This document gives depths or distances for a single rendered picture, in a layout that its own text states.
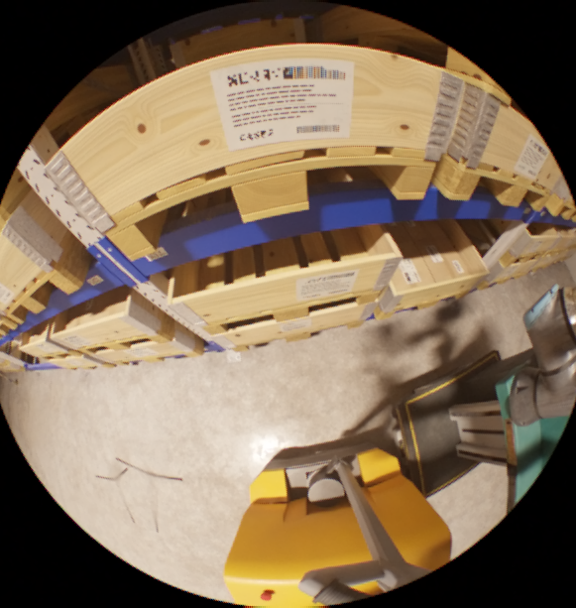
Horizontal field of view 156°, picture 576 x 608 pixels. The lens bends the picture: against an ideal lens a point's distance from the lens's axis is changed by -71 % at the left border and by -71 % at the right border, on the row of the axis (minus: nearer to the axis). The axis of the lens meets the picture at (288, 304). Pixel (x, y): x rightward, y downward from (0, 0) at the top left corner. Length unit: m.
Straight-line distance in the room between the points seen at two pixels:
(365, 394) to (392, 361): 0.31
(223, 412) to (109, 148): 1.55
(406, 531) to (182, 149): 1.21
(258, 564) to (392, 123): 1.26
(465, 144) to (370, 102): 0.30
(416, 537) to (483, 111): 1.21
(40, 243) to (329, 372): 1.61
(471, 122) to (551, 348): 0.55
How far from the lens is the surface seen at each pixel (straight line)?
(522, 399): 0.76
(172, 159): 0.40
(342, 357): 1.53
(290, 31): 1.68
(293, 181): 0.43
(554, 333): 0.63
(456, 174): 0.66
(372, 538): 0.57
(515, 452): 0.87
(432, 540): 0.95
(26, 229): 0.72
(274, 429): 1.52
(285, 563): 0.94
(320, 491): 1.15
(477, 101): 0.62
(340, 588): 0.29
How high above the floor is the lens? 1.48
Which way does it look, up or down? 64 degrees down
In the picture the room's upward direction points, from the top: 14 degrees counter-clockwise
